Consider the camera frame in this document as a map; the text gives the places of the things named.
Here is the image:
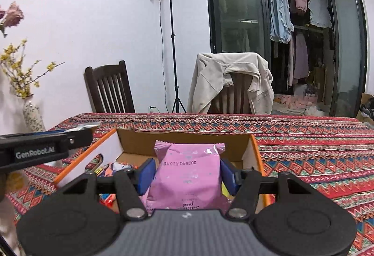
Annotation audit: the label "pink snack packet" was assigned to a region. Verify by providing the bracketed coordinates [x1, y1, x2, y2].
[144, 140, 231, 213]

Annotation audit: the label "black framed glass door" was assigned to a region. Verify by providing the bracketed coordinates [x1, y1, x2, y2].
[208, 0, 367, 117]

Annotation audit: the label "beige jacket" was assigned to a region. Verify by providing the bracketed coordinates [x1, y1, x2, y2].
[187, 52, 274, 115]

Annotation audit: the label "floral ceramic vase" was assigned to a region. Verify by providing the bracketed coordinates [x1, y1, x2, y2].
[23, 94, 46, 133]

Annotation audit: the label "light blue hanging shirt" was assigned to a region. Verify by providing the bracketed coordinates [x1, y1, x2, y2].
[270, 0, 294, 44]

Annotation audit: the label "chair with beige jacket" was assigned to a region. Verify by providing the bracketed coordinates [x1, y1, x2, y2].
[208, 72, 252, 115]

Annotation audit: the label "dark wooden chair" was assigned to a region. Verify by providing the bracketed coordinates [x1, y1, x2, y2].
[84, 60, 135, 114]

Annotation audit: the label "pink artificial flower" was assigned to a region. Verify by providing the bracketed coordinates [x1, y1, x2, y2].
[0, 1, 24, 38]

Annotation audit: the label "colourful patterned tablecloth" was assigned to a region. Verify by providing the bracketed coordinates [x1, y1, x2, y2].
[5, 112, 374, 256]

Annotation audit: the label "red orange cardboard box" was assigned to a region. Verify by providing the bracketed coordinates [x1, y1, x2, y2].
[53, 127, 273, 216]

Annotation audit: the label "yellow flower branches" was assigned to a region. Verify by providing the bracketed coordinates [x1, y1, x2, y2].
[1, 39, 64, 99]

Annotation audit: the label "white hanging garment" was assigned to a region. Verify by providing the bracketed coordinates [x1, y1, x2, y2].
[308, 0, 332, 28]

